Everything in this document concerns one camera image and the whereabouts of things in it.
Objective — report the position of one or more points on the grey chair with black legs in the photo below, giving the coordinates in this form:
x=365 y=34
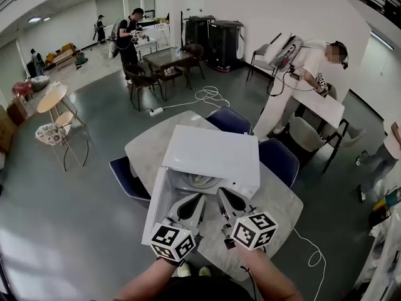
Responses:
x=261 y=56

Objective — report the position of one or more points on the person's black shirt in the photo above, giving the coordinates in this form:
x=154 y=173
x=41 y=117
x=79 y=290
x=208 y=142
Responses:
x=206 y=290

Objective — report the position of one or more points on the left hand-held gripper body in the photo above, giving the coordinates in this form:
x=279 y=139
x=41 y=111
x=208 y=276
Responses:
x=172 y=240

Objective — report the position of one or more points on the clear plastic bottle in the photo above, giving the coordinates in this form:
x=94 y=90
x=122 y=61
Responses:
x=177 y=51

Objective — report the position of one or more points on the white plastic bags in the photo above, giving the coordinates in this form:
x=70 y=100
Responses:
x=383 y=249

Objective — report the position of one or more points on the white power strip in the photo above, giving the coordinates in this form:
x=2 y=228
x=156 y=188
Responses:
x=156 y=111

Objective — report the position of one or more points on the white rectangular table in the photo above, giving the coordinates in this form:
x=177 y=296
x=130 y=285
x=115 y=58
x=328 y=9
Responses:
x=322 y=107

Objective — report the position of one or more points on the person's right forearm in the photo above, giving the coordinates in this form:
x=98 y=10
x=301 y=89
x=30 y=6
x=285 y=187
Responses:
x=272 y=277

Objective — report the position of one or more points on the round wooden table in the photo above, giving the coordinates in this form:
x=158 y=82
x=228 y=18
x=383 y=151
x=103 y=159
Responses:
x=51 y=97

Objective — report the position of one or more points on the teal container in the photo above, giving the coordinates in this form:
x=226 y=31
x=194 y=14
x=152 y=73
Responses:
x=394 y=197

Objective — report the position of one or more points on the chair with floral cushion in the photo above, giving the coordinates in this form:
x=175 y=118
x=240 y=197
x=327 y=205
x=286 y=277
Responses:
x=51 y=133

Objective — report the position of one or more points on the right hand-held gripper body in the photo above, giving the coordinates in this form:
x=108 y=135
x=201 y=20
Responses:
x=255 y=230

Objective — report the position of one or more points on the black machine cabinet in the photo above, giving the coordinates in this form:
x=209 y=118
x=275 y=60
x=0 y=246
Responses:
x=197 y=31
x=224 y=45

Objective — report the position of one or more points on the grey upholstered chair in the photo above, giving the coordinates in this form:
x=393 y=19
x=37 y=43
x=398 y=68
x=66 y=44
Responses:
x=307 y=133

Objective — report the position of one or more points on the cardboard box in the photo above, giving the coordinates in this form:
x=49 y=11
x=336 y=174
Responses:
x=6 y=130

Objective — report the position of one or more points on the brown rattan chair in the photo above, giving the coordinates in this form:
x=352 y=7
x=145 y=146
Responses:
x=141 y=80
x=195 y=53

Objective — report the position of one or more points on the dark glass-top table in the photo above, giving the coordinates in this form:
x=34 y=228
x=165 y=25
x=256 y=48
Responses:
x=166 y=58

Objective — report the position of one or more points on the blue padded chair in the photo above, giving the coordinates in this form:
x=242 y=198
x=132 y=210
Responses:
x=279 y=158
x=128 y=177
x=228 y=119

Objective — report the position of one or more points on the person's pale shoe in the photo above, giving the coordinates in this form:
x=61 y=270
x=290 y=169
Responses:
x=205 y=271
x=183 y=270

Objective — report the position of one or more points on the person's left forearm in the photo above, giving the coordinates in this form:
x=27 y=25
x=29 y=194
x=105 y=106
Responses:
x=147 y=281

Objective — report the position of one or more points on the yellow sofa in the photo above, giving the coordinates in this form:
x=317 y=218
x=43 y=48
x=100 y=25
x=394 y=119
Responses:
x=59 y=55

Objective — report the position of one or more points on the white microwave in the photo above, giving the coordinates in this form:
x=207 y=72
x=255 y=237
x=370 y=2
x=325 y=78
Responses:
x=210 y=155

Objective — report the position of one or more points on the red bag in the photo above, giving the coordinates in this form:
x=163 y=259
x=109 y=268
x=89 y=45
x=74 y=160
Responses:
x=22 y=89

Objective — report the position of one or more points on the white folding table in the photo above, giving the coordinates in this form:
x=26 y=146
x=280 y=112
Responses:
x=153 y=33

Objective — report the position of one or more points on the long ceiling light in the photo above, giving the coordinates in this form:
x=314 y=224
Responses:
x=381 y=40
x=34 y=19

